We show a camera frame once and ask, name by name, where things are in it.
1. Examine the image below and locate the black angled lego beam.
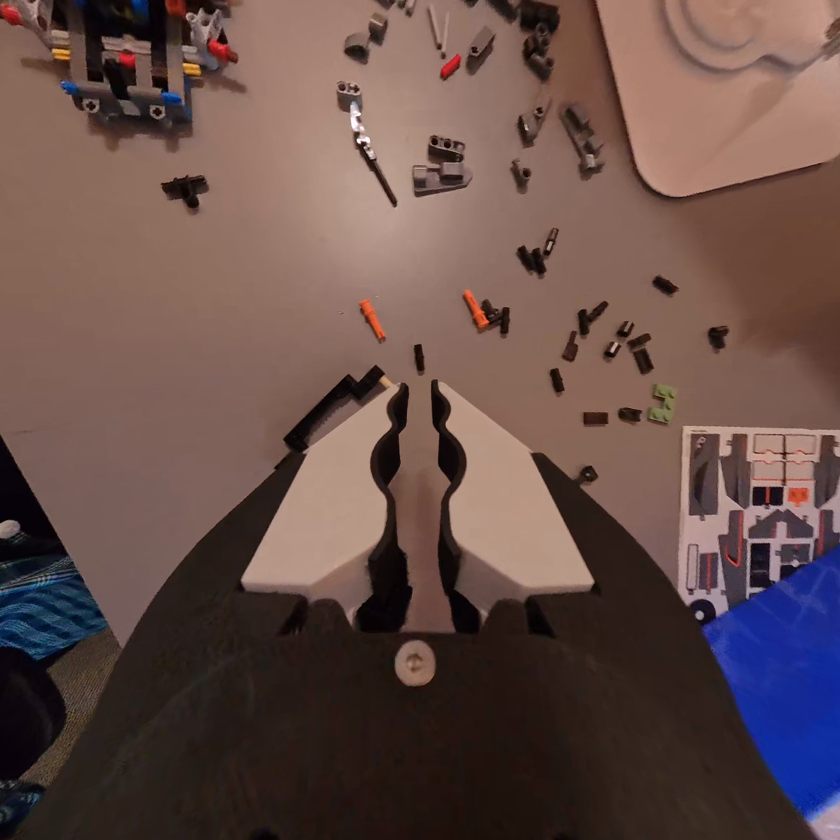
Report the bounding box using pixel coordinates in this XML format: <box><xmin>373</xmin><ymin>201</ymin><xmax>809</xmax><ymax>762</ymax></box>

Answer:
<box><xmin>283</xmin><ymin>365</ymin><xmax>395</xmax><ymax>455</ymax></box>

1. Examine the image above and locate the blue plastic sheet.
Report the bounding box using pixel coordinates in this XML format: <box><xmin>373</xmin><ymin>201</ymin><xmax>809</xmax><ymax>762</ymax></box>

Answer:
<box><xmin>700</xmin><ymin>543</ymin><xmax>840</xmax><ymax>824</ymax></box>

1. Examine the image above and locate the multicoloured lego car chassis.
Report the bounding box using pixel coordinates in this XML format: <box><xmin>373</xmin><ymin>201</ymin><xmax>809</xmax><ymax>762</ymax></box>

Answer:
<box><xmin>0</xmin><ymin>0</ymin><xmax>241</xmax><ymax>131</ymax></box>

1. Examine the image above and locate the white lamp base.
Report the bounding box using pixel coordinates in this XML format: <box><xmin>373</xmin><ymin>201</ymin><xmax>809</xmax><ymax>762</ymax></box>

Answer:
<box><xmin>593</xmin><ymin>0</ymin><xmax>840</xmax><ymax>199</ymax></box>

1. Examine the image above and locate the black lego blade piece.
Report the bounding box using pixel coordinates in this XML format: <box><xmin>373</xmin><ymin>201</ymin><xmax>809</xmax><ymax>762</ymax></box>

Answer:
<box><xmin>348</xmin><ymin>100</ymin><xmax>399</xmax><ymax>208</ymax></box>

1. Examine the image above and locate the scatter of grey lego pieces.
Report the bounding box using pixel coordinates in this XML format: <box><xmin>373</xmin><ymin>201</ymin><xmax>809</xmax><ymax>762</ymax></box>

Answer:
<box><xmin>343</xmin><ymin>0</ymin><xmax>608</xmax><ymax>193</ymax></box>

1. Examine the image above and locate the black cross-shaped lego connector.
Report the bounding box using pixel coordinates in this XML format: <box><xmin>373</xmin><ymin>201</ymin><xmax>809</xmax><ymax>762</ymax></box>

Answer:
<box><xmin>161</xmin><ymin>175</ymin><xmax>210</xmax><ymax>210</ymax></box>

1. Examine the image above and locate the scatter of black lego pins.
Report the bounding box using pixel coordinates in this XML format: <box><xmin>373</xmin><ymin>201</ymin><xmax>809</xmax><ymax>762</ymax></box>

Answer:
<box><xmin>514</xmin><ymin>227</ymin><xmax>731</xmax><ymax>488</ymax></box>

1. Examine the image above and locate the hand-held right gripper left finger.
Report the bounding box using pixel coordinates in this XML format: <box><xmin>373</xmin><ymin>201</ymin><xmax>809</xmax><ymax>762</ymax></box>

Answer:
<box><xmin>241</xmin><ymin>384</ymin><xmax>411</xmax><ymax>608</ymax></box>

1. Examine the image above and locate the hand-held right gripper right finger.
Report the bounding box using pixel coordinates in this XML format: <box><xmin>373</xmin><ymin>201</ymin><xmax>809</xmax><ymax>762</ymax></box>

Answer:
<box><xmin>430</xmin><ymin>379</ymin><xmax>595</xmax><ymax>614</ymax></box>

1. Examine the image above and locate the lego sticker sheet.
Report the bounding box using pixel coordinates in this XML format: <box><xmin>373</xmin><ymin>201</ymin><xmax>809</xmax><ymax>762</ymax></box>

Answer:
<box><xmin>679</xmin><ymin>425</ymin><xmax>840</xmax><ymax>623</ymax></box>

